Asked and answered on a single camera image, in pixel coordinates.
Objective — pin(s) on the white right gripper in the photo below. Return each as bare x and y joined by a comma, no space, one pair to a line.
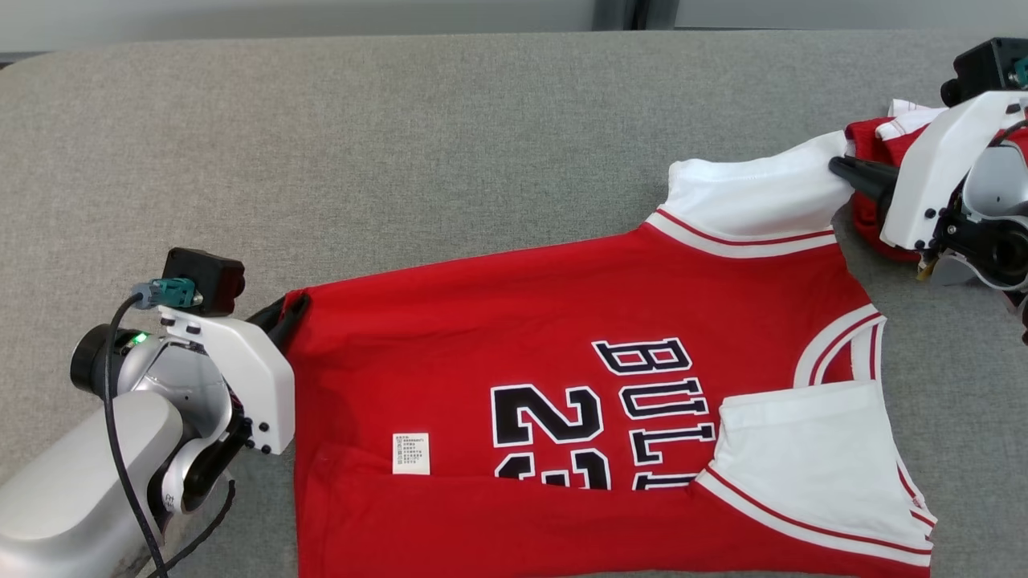
932,177

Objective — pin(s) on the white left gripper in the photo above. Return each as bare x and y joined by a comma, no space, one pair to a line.
257,377

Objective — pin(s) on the red shorts white side stripe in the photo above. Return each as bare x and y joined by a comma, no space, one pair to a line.
871,136

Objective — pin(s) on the red basketball jersey white sleeves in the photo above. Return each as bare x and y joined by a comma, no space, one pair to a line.
522,321

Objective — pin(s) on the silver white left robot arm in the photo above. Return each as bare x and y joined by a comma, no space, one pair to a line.
64,490

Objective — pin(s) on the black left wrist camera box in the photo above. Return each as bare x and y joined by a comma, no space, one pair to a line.
205,281

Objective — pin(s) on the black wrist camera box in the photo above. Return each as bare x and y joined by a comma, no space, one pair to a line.
984,68
205,281

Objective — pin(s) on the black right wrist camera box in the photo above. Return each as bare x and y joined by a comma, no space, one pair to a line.
984,68

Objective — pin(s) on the grey partition post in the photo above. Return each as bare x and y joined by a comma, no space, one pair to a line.
634,12

